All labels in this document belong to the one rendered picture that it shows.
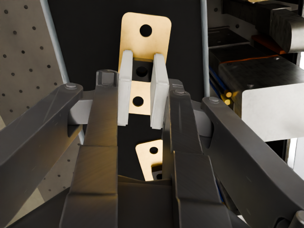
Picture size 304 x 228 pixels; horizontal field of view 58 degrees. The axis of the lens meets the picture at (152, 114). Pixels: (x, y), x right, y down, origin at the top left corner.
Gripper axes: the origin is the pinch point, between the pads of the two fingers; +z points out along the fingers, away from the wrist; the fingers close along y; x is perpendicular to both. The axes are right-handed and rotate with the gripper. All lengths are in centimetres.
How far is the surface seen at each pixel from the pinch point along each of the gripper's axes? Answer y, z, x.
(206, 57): 5.9, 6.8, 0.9
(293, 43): 17.0, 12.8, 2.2
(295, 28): 16.9, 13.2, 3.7
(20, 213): -68, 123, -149
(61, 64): -7.2, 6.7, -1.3
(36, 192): -56, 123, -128
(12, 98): -33, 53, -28
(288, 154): 29.3, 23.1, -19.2
